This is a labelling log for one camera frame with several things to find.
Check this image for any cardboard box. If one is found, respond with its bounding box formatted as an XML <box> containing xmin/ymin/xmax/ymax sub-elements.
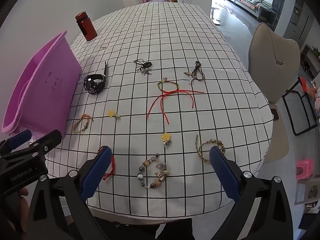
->
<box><xmin>295</xmin><ymin>177</ymin><xmax>318</xmax><ymax>208</ymax></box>

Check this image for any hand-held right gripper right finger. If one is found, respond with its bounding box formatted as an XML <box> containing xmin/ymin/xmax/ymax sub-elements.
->
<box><xmin>209</xmin><ymin>145</ymin><xmax>293</xmax><ymax>240</ymax></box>

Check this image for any chunky beaded bracelet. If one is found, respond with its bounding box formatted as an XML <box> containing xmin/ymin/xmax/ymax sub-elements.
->
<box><xmin>136</xmin><ymin>155</ymin><xmax>170</xmax><ymax>190</ymax></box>

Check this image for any purple plastic basin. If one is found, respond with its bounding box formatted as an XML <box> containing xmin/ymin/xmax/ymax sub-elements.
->
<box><xmin>1</xmin><ymin>30</ymin><xmax>83</xmax><ymax>139</ymax></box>

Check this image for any green braided bead bracelet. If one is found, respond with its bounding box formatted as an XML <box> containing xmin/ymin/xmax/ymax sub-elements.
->
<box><xmin>195</xmin><ymin>135</ymin><xmax>225</xmax><ymax>164</ymax></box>

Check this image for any black wristwatch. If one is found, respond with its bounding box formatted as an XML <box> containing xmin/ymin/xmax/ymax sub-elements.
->
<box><xmin>83</xmin><ymin>60</ymin><xmax>108</xmax><ymax>96</ymax></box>

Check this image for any brown cord cross necklace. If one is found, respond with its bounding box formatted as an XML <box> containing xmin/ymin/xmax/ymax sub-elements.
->
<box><xmin>184</xmin><ymin>60</ymin><xmax>206</xmax><ymax>87</ymax></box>

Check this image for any black cord charm necklace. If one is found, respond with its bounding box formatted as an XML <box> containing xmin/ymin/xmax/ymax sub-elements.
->
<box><xmin>133</xmin><ymin>59</ymin><xmax>153</xmax><ymax>78</ymax></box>

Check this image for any yellow flower charm with pendant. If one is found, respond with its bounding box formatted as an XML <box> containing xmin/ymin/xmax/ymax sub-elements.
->
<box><xmin>161</xmin><ymin>132</ymin><xmax>173</xmax><ymax>148</ymax></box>

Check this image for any grey sofa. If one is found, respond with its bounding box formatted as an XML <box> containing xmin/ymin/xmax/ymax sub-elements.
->
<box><xmin>216</xmin><ymin>0</ymin><xmax>275</xmax><ymax>22</ymax></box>

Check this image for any black metal rack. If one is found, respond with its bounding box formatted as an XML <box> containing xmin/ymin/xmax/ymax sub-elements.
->
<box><xmin>282</xmin><ymin>77</ymin><xmax>319</xmax><ymax>137</ymax></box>

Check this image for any white checked tablecloth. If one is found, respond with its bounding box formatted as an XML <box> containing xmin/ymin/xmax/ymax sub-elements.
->
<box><xmin>47</xmin><ymin>1</ymin><xmax>274</xmax><ymax>218</ymax></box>

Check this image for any red thermos bottle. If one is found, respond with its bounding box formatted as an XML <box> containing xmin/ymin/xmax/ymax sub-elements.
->
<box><xmin>75</xmin><ymin>12</ymin><xmax>98</xmax><ymax>42</ymax></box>

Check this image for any person's left hand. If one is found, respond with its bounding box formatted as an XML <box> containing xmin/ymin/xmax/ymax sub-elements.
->
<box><xmin>0</xmin><ymin>189</ymin><xmax>30</xmax><ymax>240</ymax></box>

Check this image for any multicolour bracelet with red cord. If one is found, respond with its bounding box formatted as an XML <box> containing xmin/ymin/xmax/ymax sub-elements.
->
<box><xmin>146</xmin><ymin>77</ymin><xmax>205</xmax><ymax>125</ymax></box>

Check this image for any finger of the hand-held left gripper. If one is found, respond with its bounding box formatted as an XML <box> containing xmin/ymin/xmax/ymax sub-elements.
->
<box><xmin>0</xmin><ymin>129</ymin><xmax>32</xmax><ymax>159</ymax></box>
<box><xmin>29</xmin><ymin>129</ymin><xmax>62</xmax><ymax>156</ymax></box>

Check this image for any small yellow flower charm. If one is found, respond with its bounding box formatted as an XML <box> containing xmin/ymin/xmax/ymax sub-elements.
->
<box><xmin>107</xmin><ymin>109</ymin><xmax>121</xmax><ymax>120</ymax></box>

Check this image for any beige dining chair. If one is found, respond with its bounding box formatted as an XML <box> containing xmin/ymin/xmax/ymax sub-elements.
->
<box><xmin>247</xmin><ymin>22</ymin><xmax>300</xmax><ymax>164</ymax></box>

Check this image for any golden braided bracelet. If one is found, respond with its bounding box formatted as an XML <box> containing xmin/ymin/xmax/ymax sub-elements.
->
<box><xmin>72</xmin><ymin>114</ymin><xmax>94</xmax><ymax>134</ymax></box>

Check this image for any pink plastic stool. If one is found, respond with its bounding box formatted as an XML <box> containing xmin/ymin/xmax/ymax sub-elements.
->
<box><xmin>296</xmin><ymin>159</ymin><xmax>315</xmax><ymax>180</ymax></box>

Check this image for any black flat screen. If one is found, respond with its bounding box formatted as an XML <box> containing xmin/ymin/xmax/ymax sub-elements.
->
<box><xmin>271</xmin><ymin>0</ymin><xmax>287</xmax><ymax>32</ymax></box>

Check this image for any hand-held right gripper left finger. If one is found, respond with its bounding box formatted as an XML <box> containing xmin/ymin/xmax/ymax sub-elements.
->
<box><xmin>25</xmin><ymin>146</ymin><xmax>112</xmax><ymax>240</ymax></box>

